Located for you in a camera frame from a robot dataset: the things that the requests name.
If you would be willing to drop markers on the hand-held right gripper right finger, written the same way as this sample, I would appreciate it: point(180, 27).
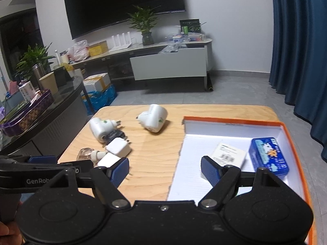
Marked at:
point(210, 169)

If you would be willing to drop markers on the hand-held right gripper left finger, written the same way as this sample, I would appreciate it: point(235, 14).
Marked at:
point(120, 170)

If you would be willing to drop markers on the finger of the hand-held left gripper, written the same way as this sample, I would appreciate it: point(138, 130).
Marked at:
point(40, 159)
point(33, 180)

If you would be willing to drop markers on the white cube charger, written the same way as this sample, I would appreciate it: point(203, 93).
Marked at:
point(118, 147)

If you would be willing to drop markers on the orange and white cardboard box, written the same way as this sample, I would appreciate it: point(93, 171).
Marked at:
point(199, 143)

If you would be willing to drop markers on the clear mosquito liquid bottle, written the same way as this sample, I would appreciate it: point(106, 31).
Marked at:
point(86, 154)

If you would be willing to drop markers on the white plug-in mosquito heater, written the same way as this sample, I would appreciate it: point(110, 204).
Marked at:
point(101, 129)
point(154, 118)

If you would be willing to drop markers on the blue plastic box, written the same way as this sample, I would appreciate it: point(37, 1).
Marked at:
point(268, 158)

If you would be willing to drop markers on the person's left hand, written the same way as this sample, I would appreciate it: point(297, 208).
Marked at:
point(7, 234)

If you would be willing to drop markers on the black power adapter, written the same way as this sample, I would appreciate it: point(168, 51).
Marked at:
point(116, 134)

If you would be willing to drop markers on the small white blue-print box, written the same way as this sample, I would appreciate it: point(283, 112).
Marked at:
point(26, 90)

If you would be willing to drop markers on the blue plastic bag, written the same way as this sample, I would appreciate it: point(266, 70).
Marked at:
point(102, 97)

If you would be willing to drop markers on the beige box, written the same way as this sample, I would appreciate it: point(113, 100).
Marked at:
point(48, 83)

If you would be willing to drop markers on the steel tumbler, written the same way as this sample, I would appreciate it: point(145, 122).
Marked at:
point(38, 75)

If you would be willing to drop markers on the black rolled mat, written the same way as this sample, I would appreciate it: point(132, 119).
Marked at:
point(210, 84)

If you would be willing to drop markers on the white cardboard carton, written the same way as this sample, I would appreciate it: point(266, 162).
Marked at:
point(98, 81)

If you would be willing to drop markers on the yellow plastic bag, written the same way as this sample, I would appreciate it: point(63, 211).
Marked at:
point(67, 66)

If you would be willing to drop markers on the white slim bottle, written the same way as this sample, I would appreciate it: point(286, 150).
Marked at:
point(58, 57)

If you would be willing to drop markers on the leafy green houseplant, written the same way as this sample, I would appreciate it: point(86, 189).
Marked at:
point(33, 56)

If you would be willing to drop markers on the white and grey TV cabinet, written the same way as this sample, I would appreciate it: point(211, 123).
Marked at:
point(168, 65)

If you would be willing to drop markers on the white and pink plastic bag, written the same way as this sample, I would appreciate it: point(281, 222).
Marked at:
point(79, 52)

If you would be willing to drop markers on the yellow cardboard box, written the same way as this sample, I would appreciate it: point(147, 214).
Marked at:
point(98, 49)

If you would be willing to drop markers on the white router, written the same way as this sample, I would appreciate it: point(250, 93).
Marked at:
point(121, 46)

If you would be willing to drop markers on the pile of clear plastic packets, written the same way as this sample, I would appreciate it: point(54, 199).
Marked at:
point(172, 48)

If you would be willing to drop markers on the clutter of small boxes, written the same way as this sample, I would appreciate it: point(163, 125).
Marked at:
point(184, 38)

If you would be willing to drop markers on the potted bamboo in dark vase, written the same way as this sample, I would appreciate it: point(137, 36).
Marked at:
point(147, 39)

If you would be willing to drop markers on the blue curtain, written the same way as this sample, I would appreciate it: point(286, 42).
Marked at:
point(299, 56)

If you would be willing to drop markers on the green and black box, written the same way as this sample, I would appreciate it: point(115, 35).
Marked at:
point(189, 26)

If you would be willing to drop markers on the black wall television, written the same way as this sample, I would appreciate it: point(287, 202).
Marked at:
point(122, 2)

